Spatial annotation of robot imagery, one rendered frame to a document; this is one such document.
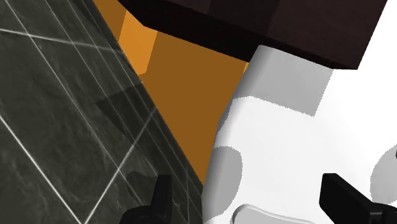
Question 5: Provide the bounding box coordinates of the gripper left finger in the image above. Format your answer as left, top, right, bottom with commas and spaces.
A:
119, 174, 173, 224

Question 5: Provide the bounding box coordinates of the white rounded flat object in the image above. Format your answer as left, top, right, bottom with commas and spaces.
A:
230, 204, 315, 224

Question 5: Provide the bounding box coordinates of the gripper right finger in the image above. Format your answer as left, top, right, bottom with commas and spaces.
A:
319, 172, 397, 224

